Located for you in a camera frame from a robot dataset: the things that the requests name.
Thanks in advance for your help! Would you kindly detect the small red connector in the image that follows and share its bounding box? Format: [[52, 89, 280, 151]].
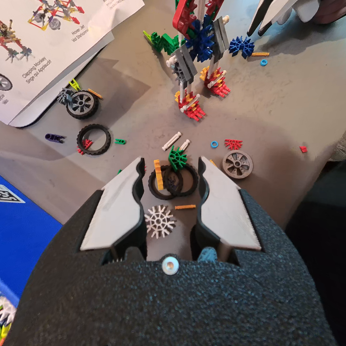
[[77, 139, 93, 154]]

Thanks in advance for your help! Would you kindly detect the grey connector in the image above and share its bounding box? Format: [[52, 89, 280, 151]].
[[57, 88, 75, 106]]

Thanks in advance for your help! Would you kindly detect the grey wheel with black tyre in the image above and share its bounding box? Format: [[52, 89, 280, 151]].
[[66, 90, 99, 120]]

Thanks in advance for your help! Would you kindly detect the colourful construction toy model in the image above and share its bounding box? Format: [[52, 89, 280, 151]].
[[143, 0, 231, 122]]

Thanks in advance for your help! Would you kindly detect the white snowflake connector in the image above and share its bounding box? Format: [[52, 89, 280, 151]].
[[144, 205, 176, 239]]

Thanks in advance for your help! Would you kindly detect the blue plastic bin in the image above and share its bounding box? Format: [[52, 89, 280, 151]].
[[0, 175, 64, 338]]

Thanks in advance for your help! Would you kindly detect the printed instruction sheet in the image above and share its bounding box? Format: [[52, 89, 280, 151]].
[[0, 0, 145, 123]]

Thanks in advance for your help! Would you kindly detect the orange connector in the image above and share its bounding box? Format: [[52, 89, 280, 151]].
[[154, 159, 164, 190]]

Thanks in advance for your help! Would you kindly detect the grey pulley wheel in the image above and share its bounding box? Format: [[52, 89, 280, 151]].
[[222, 150, 254, 179]]

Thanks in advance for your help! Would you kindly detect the blue snowflake connector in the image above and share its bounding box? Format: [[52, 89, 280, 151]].
[[228, 36, 255, 59]]

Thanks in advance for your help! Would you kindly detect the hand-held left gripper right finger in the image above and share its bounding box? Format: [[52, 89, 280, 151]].
[[190, 156, 263, 262]]

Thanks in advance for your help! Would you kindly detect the person's right hand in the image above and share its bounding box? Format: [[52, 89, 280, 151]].
[[315, 0, 346, 25]]

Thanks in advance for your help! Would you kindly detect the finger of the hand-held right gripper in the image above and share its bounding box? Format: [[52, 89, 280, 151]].
[[247, 0, 271, 37], [258, 0, 294, 37]]

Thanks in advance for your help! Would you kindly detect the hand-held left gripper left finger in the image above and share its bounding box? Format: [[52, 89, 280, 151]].
[[80, 157, 148, 262]]

